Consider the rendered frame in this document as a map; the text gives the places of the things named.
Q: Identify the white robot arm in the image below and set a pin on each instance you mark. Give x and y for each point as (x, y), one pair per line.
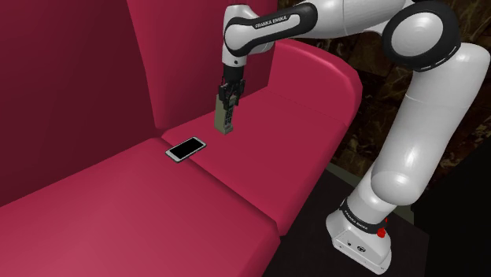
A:
(422, 134)

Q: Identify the grey remote control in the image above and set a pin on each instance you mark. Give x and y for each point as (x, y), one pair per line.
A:
(225, 117)

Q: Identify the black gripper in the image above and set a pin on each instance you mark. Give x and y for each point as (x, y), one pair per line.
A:
(233, 79)

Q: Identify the dark robot stand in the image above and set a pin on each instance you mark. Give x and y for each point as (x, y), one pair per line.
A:
(314, 245)

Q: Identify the white smartphone with black screen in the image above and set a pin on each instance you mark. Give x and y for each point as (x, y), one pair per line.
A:
(186, 149)

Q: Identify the red sofa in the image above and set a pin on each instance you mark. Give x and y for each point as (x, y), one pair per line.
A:
(134, 184)

